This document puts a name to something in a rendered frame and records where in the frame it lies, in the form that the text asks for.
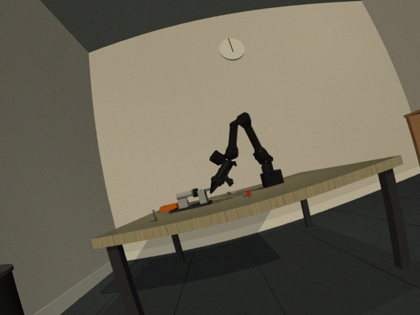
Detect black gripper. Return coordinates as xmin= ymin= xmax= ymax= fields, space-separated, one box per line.
xmin=210 ymin=167 xmax=229 ymax=194

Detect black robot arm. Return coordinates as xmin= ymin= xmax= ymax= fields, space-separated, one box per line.
xmin=209 ymin=112 xmax=274 ymax=187

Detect orange rectangular tray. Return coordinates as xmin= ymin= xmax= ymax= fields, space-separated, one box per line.
xmin=159 ymin=202 xmax=179 ymax=213

